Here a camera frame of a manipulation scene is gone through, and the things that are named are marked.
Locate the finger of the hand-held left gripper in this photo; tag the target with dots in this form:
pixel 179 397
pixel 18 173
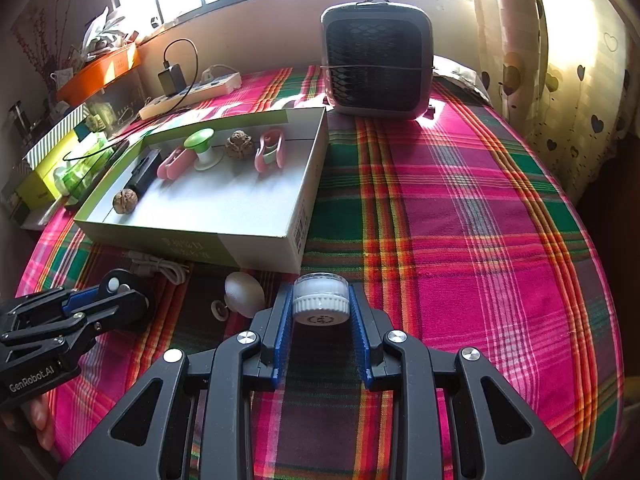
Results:
pixel 80 297
pixel 55 327

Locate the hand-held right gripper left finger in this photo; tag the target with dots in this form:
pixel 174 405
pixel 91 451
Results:
pixel 284 330

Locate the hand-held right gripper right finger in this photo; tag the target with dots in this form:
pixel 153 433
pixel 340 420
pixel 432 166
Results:
pixel 361 335

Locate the small white jar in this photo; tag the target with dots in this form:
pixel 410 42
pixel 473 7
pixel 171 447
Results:
pixel 320 300

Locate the green white cardboard box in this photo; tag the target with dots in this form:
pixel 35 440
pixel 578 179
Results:
pixel 225 200

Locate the pink teal plastic clip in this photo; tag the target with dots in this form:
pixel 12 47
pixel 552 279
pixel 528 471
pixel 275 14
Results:
pixel 260 162

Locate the large knobby walnut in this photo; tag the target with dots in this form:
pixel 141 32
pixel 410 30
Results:
pixel 239 145

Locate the green topped white knob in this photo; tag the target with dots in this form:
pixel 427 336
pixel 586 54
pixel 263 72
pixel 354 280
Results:
pixel 199 139

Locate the person's left hand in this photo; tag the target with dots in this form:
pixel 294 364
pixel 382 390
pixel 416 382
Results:
pixel 42 420

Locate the white egg-shaped object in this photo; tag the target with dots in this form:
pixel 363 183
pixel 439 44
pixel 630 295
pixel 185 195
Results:
pixel 245 295

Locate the small round walnut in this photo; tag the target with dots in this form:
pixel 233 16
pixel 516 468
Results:
pixel 125 202

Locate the yellow green box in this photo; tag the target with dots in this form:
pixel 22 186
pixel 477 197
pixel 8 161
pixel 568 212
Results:
pixel 35 180

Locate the green white wet wipes pack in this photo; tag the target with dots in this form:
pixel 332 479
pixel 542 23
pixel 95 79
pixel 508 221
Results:
pixel 80 170

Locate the plaid cloth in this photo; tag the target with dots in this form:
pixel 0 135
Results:
pixel 450 235

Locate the black grey handheld device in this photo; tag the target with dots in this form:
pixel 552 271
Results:
pixel 142 175

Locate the grey striped box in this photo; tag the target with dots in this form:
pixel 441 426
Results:
pixel 55 135

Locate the small green ornament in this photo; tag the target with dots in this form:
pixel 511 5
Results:
pixel 94 123

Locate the clear plastic container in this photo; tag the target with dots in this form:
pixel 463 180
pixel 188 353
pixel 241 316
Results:
pixel 122 105

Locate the black charger adapter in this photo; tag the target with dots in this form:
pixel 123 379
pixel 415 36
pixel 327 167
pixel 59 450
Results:
pixel 171 80

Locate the white power strip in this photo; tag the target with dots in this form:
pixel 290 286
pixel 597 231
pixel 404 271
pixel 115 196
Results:
pixel 220 82

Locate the crumpled white papers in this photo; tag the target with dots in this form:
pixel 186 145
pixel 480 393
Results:
pixel 100 30

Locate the white pillow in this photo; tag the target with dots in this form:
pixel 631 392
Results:
pixel 460 80

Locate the grey portable air cooler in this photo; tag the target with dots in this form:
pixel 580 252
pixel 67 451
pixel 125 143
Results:
pixel 375 60

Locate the heart print curtain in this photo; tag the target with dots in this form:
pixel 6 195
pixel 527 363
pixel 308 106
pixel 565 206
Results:
pixel 575 85

